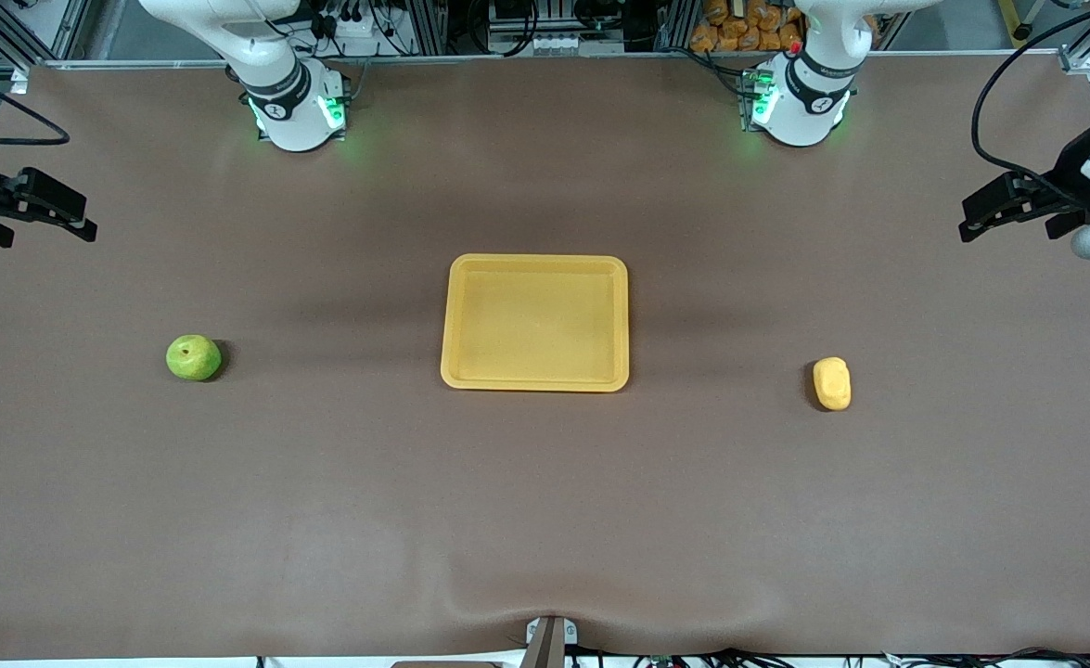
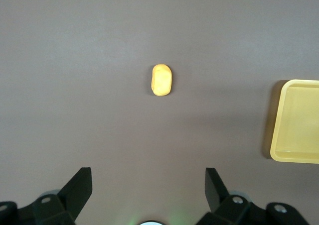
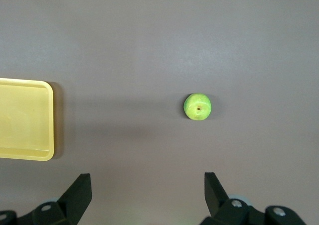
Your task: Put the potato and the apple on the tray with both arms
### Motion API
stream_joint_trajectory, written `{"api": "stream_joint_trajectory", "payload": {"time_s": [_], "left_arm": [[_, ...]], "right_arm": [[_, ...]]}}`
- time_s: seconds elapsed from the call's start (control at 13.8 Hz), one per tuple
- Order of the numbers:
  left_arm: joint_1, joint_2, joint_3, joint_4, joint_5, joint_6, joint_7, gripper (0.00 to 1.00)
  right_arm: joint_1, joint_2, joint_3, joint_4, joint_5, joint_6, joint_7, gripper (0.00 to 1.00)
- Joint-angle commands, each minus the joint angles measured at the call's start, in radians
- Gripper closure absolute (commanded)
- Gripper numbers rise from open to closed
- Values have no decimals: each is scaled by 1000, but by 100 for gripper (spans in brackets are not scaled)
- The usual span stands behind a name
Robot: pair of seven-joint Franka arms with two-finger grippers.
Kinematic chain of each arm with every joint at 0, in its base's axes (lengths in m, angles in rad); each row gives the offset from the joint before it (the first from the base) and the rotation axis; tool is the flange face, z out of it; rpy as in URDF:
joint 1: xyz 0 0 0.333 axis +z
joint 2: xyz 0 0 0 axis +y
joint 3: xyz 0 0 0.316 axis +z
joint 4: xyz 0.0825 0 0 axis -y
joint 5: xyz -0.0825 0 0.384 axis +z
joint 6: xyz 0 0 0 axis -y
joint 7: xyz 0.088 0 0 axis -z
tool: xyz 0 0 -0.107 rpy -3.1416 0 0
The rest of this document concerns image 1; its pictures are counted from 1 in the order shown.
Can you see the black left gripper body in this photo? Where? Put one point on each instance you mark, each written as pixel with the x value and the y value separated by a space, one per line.
pixel 1067 170

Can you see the green apple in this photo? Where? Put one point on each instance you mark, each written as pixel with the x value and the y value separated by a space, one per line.
pixel 194 359

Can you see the yellow potato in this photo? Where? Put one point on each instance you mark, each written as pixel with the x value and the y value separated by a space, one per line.
pixel 832 383

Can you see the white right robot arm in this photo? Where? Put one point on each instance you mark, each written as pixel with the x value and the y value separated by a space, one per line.
pixel 289 102

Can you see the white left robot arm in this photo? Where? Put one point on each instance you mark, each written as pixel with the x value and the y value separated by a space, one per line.
pixel 809 102

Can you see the yellow plastic tray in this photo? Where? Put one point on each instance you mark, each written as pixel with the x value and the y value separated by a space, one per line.
pixel 535 325

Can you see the orange packaged items pile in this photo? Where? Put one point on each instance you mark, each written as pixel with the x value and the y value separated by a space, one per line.
pixel 749 28

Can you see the white power strip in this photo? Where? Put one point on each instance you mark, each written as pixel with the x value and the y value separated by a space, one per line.
pixel 359 32

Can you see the brown table mat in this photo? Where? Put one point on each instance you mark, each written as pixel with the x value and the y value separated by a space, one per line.
pixel 544 501

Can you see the aluminium table edge rail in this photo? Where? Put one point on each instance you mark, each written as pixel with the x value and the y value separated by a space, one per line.
pixel 554 57

